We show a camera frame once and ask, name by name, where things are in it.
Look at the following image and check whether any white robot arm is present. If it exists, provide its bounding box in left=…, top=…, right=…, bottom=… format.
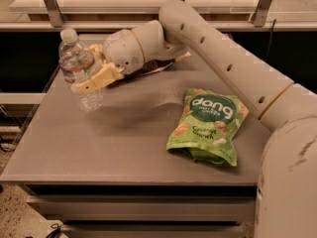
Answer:
left=72, top=0, right=317, bottom=238

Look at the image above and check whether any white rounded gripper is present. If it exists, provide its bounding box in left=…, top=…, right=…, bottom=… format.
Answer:
left=70, top=30, right=145, bottom=94

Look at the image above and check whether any black object on floor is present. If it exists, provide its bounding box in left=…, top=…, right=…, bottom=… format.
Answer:
left=45, top=223, right=61, bottom=238

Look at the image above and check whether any brown and cream snack bag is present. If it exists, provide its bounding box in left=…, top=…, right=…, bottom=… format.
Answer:
left=127, top=52, right=191, bottom=78

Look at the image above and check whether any metal window frame rail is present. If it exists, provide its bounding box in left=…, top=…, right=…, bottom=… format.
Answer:
left=0, top=0, right=317, bottom=24

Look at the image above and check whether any clear plastic water bottle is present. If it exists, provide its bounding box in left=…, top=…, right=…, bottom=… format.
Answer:
left=58, top=28, right=103, bottom=112

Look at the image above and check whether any green dang coconut crunch bag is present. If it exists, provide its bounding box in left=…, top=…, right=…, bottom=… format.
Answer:
left=166, top=88, right=249, bottom=167

